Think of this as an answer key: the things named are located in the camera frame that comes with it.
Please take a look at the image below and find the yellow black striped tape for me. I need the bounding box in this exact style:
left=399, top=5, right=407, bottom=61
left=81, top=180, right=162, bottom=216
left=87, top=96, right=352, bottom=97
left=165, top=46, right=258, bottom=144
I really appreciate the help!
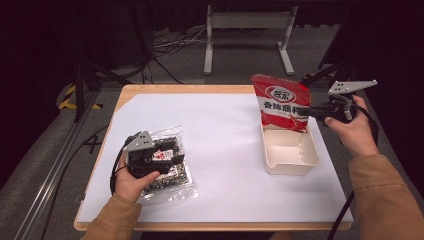
left=59, top=84, right=103, bottom=110

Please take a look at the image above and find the person's left hand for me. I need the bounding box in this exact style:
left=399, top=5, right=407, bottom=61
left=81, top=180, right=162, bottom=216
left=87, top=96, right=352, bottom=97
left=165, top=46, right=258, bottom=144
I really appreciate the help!
left=114, top=155, right=162, bottom=204

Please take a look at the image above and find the hand-held gripper cable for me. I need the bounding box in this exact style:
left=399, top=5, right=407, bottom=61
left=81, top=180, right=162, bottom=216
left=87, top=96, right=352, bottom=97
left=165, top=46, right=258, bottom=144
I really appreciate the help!
left=109, top=131, right=143, bottom=196
left=328, top=98, right=380, bottom=240

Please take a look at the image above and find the bundle of floor cables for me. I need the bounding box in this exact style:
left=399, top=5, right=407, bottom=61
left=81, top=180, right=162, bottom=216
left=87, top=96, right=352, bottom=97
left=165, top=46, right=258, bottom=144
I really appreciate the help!
left=143, top=26, right=208, bottom=84

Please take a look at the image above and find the red seasoning packet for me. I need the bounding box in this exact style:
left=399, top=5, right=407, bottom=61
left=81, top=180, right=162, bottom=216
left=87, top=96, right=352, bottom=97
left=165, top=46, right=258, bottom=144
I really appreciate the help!
left=250, top=73, right=313, bottom=134

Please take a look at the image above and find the black stand leg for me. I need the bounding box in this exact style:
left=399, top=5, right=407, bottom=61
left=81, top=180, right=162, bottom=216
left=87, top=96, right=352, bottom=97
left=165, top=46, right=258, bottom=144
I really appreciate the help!
left=301, top=59, right=354, bottom=88

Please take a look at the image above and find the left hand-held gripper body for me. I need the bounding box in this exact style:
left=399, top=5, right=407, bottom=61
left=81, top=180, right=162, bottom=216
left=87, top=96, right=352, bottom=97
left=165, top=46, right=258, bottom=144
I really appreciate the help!
left=123, top=130, right=172, bottom=180

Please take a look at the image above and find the aluminium rail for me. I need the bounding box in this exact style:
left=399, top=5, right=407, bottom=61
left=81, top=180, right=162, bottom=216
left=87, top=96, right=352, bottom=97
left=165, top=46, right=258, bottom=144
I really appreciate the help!
left=13, top=89, right=101, bottom=240

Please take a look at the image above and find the white metal stand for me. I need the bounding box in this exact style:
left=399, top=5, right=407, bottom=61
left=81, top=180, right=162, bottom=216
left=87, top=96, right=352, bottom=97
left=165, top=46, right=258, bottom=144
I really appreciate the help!
left=203, top=4, right=299, bottom=76

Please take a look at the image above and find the right hand-held gripper cable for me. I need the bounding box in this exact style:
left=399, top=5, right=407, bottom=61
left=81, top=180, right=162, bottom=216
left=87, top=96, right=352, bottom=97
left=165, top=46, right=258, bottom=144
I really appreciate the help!
left=328, top=98, right=380, bottom=240

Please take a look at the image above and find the left hand-held gripper cable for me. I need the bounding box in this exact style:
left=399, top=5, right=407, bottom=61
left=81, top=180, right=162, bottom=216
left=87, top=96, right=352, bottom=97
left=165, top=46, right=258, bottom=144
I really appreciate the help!
left=109, top=131, right=143, bottom=196

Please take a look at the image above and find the person's right hand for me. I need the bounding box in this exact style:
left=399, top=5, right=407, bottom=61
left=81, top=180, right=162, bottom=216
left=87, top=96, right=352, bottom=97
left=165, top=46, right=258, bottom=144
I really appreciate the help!
left=324, top=94, right=380, bottom=158

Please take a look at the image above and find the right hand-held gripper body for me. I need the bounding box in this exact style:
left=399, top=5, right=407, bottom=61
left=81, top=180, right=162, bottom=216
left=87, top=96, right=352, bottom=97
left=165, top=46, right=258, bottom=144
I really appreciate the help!
left=319, top=79, right=379, bottom=125

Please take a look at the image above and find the black tripod stand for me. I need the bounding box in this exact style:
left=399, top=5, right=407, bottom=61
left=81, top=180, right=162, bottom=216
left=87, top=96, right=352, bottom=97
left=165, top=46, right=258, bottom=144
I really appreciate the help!
left=71, top=58, right=134, bottom=123

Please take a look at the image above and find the clear dried seaweed bag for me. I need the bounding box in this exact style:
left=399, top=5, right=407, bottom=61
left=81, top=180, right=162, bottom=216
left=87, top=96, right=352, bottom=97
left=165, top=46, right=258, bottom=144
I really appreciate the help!
left=138, top=125, right=199, bottom=205

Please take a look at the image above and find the white plastic box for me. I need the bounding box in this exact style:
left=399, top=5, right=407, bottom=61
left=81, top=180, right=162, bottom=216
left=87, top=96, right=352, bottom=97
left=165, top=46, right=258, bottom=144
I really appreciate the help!
left=260, top=124, right=321, bottom=177

